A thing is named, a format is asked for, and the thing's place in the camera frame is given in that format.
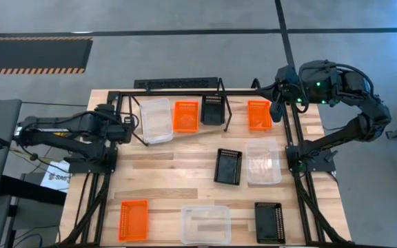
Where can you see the white printed paper sheet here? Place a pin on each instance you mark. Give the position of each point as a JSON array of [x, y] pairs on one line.
[[59, 177]]

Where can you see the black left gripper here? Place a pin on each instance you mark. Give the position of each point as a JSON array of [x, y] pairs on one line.
[[119, 134]]

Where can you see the black perforated strip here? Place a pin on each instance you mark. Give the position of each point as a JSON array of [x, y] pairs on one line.
[[184, 83]]

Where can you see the black slotted plastic basket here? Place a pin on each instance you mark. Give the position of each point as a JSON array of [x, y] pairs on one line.
[[213, 112], [269, 224], [227, 167]]

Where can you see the black curved hook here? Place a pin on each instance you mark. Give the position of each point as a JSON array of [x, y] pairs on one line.
[[255, 82]]

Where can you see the orange slotted plastic basket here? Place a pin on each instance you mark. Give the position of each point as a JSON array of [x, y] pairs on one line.
[[133, 220], [258, 115], [186, 117]]

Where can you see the black mat, hazard stripes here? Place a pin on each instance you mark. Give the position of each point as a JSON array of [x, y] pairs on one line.
[[33, 55]]

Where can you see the clear plastic basket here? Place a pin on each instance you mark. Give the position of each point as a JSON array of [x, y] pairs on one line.
[[157, 120], [205, 225], [264, 162]]

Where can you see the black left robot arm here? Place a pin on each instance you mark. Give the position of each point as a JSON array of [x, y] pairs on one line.
[[81, 148]]

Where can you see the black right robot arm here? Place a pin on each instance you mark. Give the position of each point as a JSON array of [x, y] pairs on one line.
[[357, 129]]

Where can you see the black aluminium rig frame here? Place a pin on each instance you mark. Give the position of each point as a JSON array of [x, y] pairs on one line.
[[184, 93]]

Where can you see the black desk frame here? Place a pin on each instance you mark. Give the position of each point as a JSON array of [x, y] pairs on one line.
[[33, 189]]

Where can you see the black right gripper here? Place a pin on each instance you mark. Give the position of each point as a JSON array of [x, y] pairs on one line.
[[287, 85]]

